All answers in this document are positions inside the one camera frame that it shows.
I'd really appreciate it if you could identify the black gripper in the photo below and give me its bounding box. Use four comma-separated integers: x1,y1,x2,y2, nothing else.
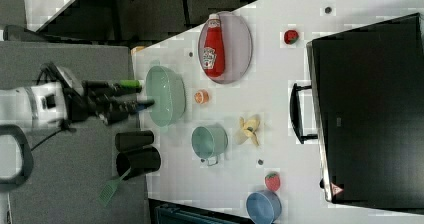
63,81,155,123

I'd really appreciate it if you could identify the peeled toy banana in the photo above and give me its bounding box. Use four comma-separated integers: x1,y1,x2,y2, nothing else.
234,115,260,147

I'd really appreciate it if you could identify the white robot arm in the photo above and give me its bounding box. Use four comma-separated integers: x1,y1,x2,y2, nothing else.
1,81,155,193

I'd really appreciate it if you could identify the green cylinder toy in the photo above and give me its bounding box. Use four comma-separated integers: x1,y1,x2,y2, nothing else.
119,80,142,88

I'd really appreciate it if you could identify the small black cup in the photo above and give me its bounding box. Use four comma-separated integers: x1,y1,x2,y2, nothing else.
115,130,154,152

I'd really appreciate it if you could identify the green plastic colander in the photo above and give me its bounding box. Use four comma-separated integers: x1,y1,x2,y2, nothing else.
146,66,186,127

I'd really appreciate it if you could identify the large black cup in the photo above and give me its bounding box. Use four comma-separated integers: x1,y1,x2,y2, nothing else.
116,146,162,180

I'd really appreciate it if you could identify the green spatula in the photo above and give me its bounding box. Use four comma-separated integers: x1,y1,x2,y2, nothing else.
98,169,131,207

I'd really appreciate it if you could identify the orange slice toy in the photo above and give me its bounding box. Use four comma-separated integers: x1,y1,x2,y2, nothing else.
194,89,209,104

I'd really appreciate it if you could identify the green metal mug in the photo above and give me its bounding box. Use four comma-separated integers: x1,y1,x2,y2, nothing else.
191,124,228,166

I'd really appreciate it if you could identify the red ketchup bottle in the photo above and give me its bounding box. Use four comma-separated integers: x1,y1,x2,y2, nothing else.
202,13,225,78

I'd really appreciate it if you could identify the grey round plate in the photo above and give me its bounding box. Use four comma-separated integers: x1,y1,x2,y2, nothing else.
198,12,252,84

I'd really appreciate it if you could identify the strawberry toy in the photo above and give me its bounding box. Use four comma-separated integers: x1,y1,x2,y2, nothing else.
265,172,281,192

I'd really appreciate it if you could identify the blue cup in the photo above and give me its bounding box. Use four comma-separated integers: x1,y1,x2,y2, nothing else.
246,190,282,224

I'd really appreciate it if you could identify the red tomato toy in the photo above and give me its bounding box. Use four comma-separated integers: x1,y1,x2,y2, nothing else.
284,30,299,45

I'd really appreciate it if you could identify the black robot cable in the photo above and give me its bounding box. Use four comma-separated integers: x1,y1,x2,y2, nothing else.
30,125,69,152

